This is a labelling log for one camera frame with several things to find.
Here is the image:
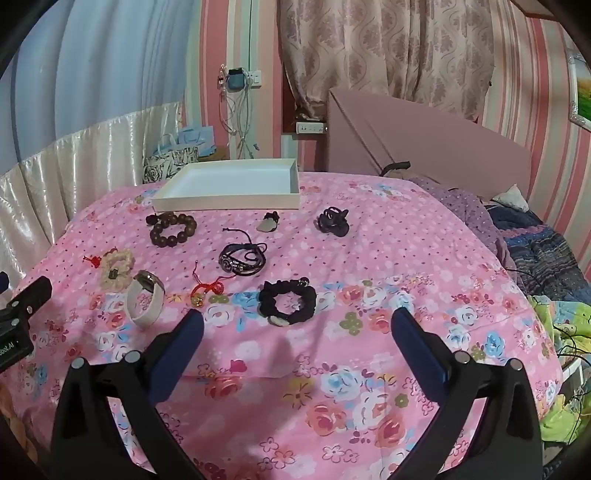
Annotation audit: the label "beige patterned curtain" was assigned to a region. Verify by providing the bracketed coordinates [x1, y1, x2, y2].
[277, 0, 497, 121]

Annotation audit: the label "framed picture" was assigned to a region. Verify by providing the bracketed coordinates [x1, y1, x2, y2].
[566, 46, 591, 127]

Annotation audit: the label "brown wooden bead bracelet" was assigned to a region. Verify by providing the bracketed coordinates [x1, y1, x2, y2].
[145, 211, 198, 247]

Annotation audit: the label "green cartoon blanket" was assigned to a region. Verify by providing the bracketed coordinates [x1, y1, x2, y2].
[529, 295, 591, 444]

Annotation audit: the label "light blue gift bag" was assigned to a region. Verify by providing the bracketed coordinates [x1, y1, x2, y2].
[178, 126, 215, 158]

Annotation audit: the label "beige flower bracelet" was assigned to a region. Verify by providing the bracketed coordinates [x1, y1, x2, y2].
[99, 248, 136, 292]

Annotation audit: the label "stone pendant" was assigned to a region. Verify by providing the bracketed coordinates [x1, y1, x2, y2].
[256, 210, 282, 232]

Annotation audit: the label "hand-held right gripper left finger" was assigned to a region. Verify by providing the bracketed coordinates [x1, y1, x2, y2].
[50, 308, 206, 480]

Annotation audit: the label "floral patterned gift bag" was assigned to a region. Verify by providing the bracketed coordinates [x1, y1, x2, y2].
[143, 134, 199, 185]

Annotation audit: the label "white jade bangle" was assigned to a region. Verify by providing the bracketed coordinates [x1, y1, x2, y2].
[126, 270, 166, 329]

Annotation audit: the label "pink floral bedsheet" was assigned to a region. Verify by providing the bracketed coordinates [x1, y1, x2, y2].
[0, 171, 568, 480]

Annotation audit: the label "white pillow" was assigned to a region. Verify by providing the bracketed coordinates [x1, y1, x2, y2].
[492, 184, 529, 212]

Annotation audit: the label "white shallow box tray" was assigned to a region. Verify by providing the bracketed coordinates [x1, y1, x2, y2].
[151, 158, 301, 214]

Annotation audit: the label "purple dotted blanket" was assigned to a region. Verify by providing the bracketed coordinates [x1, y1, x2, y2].
[416, 178, 509, 268]

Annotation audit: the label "pink board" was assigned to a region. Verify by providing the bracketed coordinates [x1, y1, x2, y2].
[327, 88, 546, 204]

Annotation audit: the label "black scrunchie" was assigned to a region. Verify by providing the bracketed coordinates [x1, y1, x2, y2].
[257, 277, 318, 327]

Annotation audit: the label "black hair claw clip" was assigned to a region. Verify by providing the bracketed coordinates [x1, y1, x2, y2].
[316, 206, 351, 238]

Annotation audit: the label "white satin cloth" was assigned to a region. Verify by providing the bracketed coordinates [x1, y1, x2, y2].
[0, 102, 185, 287]

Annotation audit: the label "black cord necklace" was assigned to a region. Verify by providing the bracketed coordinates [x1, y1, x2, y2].
[218, 226, 269, 278]

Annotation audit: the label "red cord bracelet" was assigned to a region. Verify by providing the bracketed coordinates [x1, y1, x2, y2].
[187, 261, 229, 308]

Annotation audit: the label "dark crochet blanket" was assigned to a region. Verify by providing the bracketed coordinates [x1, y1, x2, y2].
[485, 203, 587, 301]

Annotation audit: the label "white cables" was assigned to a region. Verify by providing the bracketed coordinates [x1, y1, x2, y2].
[219, 88, 254, 158]

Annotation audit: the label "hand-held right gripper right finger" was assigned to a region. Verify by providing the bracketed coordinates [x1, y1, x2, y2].
[390, 307, 544, 480]

